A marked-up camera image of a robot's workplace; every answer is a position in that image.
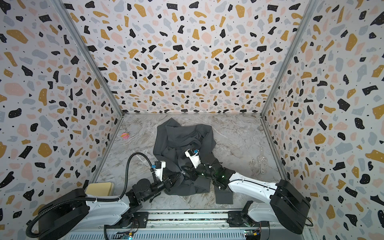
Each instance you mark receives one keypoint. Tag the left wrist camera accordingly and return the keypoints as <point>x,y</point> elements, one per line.
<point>158,168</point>

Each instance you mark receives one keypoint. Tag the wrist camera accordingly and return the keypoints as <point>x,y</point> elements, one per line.
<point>158,168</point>
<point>194,155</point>

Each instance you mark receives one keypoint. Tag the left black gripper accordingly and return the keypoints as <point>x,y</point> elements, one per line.
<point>167,184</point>

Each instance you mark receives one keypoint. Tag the pink sticker on table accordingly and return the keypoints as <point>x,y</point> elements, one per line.
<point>125,136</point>

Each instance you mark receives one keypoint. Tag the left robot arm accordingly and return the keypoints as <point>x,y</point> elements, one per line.
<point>77,210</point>

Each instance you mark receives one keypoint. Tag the dark grey jacket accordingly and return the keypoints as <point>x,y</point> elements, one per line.
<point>172,141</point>

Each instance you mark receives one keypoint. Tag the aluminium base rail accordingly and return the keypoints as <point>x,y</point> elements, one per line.
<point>191,225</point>

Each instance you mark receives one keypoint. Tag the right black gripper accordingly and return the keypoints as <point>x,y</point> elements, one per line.
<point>201,169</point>

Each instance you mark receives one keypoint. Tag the clear plastic object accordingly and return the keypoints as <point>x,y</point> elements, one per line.
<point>262,160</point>

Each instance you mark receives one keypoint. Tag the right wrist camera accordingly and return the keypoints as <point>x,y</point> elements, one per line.
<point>194,155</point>

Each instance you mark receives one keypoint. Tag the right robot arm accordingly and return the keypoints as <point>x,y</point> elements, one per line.
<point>286,205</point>

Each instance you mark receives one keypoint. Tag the beige foam pad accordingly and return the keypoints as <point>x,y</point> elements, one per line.
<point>105,189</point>

